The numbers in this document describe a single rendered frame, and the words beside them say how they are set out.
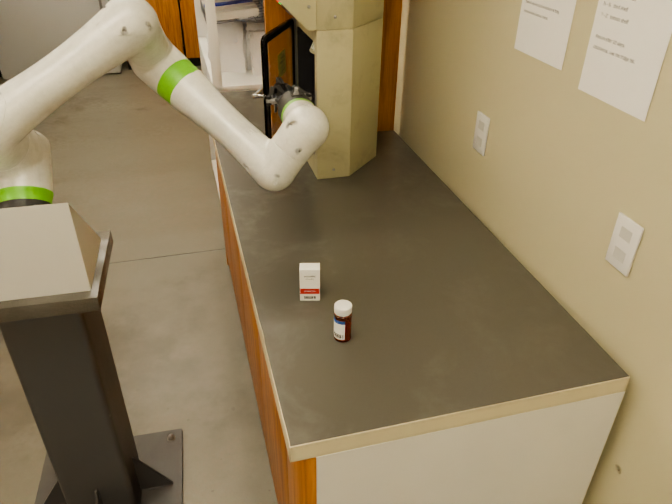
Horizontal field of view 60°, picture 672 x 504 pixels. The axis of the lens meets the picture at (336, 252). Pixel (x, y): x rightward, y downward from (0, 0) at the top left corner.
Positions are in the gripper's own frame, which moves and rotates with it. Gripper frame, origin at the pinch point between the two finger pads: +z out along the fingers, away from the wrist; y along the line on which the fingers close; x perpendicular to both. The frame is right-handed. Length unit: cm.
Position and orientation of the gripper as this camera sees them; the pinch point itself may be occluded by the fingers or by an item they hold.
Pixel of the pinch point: (280, 85)
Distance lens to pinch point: 177.1
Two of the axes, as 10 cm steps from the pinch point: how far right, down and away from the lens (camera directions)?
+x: -0.2, 8.4, 5.4
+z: -2.6, -5.2, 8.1
